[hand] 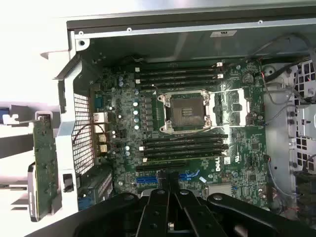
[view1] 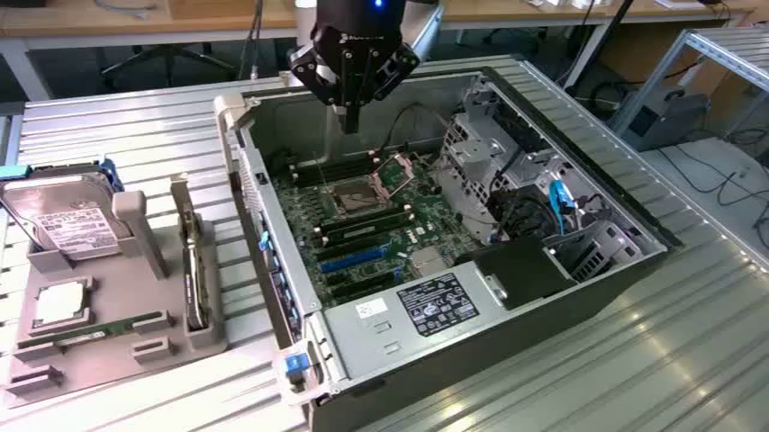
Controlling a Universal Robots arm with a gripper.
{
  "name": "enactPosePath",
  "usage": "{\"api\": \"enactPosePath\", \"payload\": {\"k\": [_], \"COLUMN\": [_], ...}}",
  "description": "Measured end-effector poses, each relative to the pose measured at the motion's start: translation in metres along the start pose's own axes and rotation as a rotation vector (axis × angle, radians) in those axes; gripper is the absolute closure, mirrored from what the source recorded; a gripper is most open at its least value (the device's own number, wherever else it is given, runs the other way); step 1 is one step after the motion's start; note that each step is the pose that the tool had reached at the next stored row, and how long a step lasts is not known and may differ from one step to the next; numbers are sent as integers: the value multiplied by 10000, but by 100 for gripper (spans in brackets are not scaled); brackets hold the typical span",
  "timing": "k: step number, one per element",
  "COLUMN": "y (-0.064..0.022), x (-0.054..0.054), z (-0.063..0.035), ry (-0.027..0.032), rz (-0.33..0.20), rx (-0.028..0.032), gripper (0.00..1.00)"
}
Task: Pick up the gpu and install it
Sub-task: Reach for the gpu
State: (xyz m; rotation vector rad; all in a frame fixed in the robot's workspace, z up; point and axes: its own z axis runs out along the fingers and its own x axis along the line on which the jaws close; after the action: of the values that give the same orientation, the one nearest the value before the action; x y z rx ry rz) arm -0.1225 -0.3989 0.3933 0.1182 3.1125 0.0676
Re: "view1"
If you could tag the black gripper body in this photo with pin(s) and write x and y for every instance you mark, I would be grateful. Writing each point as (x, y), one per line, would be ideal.
(361, 22)

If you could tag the graphics card with black fan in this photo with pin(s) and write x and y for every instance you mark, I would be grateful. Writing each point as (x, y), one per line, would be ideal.
(195, 270)

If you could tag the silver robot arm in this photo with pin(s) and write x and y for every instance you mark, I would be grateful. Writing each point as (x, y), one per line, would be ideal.
(305, 20)

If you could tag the black office chair base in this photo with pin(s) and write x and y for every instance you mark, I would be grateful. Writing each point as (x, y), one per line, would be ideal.
(497, 33)
(171, 51)

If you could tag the perforated silver drive cage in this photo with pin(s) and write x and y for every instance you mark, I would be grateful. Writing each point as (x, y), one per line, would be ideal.
(474, 148)

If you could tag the open metal socket cover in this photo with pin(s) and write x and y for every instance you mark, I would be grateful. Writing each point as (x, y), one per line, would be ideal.
(393, 173)

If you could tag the thin metal locking lever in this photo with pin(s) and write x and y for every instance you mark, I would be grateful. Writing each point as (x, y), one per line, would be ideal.
(322, 175)

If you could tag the CPU socket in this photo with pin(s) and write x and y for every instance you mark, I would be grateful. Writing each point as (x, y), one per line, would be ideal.
(354, 198)

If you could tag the wooden desk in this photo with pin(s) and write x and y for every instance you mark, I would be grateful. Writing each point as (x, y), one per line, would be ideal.
(90, 22)
(541, 15)

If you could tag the green RAM stick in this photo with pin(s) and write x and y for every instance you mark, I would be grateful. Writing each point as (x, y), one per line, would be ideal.
(85, 335)
(366, 229)

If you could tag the green motherboard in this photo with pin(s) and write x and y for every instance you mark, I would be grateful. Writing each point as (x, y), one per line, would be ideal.
(438, 229)

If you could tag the small white box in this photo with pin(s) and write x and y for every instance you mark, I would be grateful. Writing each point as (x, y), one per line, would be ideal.
(592, 3)

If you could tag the long black expansion slot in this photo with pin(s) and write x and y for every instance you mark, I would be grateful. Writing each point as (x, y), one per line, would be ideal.
(369, 288)
(349, 250)

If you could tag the blue disk carrier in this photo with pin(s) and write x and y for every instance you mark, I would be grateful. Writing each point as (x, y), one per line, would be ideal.
(111, 173)

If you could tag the silver chipset heatsink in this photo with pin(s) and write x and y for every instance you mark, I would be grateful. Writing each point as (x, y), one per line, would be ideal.
(429, 261)

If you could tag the blue expansion slot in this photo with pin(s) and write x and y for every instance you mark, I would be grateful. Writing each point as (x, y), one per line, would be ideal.
(354, 262)

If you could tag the short black expansion slot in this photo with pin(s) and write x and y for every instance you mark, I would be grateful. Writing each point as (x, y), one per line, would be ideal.
(344, 280)

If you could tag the black plastic shroud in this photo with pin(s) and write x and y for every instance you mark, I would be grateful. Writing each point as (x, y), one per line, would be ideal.
(523, 274)

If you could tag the silver hard disk with label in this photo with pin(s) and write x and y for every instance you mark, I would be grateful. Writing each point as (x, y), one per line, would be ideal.
(73, 220)

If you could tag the silver disk bay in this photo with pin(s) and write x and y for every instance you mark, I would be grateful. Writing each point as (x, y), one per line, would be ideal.
(592, 261)

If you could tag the silver power supply with label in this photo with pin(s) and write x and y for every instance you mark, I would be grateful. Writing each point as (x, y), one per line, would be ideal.
(373, 333)

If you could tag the grey parts rack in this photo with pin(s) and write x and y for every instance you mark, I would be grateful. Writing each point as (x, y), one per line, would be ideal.
(121, 288)

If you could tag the blue case latch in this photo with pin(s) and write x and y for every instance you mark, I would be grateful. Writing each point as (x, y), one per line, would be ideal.
(296, 363)

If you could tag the open black PC case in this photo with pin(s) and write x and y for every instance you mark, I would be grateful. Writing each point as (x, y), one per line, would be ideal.
(481, 369)

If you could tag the silver CPU chip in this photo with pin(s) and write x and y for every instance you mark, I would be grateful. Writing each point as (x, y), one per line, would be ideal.
(61, 303)

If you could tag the aluminium profile frame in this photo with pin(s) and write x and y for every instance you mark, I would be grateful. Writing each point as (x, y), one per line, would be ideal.
(721, 49)

